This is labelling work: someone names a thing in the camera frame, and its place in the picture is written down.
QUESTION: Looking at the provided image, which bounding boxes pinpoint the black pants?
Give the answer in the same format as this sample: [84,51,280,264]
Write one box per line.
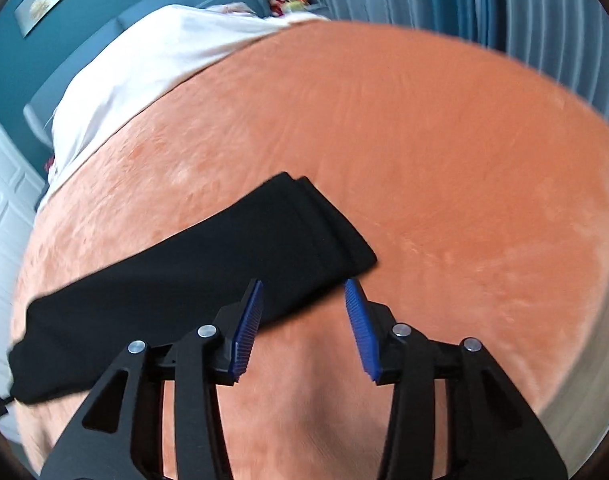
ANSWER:
[7,171,378,406]

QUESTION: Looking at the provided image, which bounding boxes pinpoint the blue padded headboard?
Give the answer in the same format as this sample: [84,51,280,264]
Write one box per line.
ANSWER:
[23,0,265,141]

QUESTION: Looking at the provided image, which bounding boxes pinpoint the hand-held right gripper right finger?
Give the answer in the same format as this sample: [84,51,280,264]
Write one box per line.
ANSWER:
[344,278,570,480]

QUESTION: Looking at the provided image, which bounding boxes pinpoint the orange plush blanket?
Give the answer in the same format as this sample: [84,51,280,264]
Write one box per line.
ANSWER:
[7,19,609,480]

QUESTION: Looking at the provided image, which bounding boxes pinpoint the white bed sheet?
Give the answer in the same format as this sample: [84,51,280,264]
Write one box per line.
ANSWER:
[34,4,330,211]

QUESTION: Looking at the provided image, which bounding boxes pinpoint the blue curtain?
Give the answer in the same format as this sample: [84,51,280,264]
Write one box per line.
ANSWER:
[454,0,507,56]

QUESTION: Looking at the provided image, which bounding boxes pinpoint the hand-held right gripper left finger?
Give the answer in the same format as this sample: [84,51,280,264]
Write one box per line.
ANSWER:
[40,279,265,480]

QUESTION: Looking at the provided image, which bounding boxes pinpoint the white panelled wardrobe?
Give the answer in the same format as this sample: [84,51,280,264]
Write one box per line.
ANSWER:
[0,95,48,411]

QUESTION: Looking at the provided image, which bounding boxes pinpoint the pink lace pillow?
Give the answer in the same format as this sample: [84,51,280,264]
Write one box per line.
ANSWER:
[204,2,258,17]

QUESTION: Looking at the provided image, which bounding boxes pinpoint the grey-blue curtains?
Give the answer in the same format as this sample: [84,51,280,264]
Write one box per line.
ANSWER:
[499,0,609,136]

